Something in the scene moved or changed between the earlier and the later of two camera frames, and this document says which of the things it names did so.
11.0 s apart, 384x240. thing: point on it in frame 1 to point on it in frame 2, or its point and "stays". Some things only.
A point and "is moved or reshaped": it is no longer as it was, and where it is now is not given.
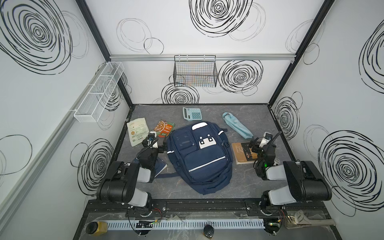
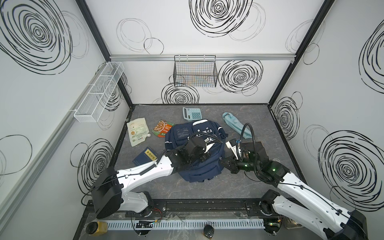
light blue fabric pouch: x=237 y=125 stays
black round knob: x=208 y=231 stays
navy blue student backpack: x=201 y=153 is moved or reshaped
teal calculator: x=192 y=114 stays
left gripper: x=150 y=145 to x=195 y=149
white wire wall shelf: x=90 y=110 stays
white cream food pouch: x=138 y=130 stays
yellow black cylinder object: x=96 y=228 stays
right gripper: x=258 y=146 to x=234 y=163
